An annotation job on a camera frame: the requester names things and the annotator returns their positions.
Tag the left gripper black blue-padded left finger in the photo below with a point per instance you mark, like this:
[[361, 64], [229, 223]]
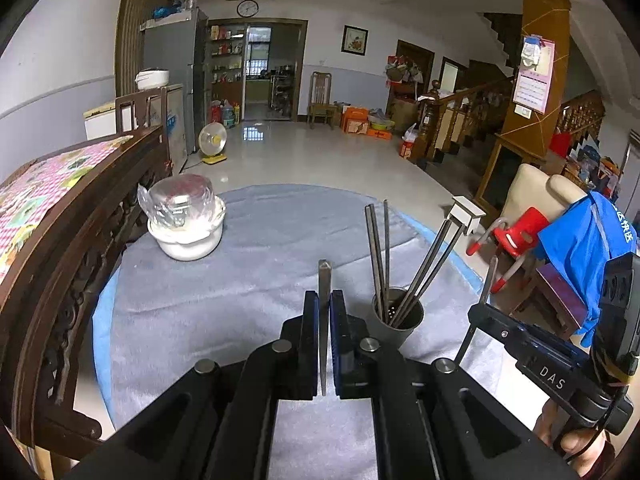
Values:
[[300, 381]]

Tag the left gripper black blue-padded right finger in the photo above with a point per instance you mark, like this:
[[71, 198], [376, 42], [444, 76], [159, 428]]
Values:
[[351, 368]]

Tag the black utensil holder cup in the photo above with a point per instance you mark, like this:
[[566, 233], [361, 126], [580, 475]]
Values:
[[388, 331]]

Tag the steel chopstick gripper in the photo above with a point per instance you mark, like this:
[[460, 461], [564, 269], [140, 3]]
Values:
[[477, 311]]

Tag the person's right hand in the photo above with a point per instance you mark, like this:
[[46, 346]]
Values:
[[594, 461]]

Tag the grey table cloth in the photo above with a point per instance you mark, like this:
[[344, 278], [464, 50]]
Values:
[[157, 316]]

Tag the white plastic bowl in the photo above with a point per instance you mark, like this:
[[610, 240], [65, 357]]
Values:
[[193, 241]]

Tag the blue cloth on chair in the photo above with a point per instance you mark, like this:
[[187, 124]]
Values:
[[580, 243]]

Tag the clear plastic bag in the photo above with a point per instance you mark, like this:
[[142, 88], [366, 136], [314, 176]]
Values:
[[178, 201]]

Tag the small white stool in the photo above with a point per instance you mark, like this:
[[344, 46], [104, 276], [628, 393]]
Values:
[[465, 214]]

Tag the beige armchair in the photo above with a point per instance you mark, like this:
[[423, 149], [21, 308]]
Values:
[[550, 195]]

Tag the yellow floor fan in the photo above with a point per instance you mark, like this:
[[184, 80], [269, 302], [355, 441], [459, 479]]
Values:
[[212, 141]]

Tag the orange boxes on floor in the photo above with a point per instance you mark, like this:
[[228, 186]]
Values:
[[362, 122]]

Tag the wooden stair railing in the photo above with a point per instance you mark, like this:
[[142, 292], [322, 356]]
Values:
[[446, 123]]

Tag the dark carved wooden bench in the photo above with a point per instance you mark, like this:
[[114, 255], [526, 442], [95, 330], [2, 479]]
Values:
[[52, 288]]

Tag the white chest freezer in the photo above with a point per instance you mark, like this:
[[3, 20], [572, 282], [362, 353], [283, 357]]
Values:
[[100, 121]]

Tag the white basin on freezer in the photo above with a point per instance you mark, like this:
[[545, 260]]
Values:
[[151, 79]]

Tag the floral bench cushion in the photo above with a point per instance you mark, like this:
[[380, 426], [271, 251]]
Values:
[[27, 199]]

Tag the grey refrigerator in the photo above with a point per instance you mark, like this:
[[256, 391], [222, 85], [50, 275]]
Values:
[[177, 43]]

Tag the wooden chair by wall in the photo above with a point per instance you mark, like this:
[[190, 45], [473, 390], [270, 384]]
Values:
[[320, 105]]

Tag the wall calendar poster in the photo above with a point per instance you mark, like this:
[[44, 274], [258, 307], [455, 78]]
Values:
[[533, 83]]

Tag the framed wall picture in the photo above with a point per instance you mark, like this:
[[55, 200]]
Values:
[[354, 40]]

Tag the round wall clock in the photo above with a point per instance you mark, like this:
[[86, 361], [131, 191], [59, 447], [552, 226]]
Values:
[[247, 8]]

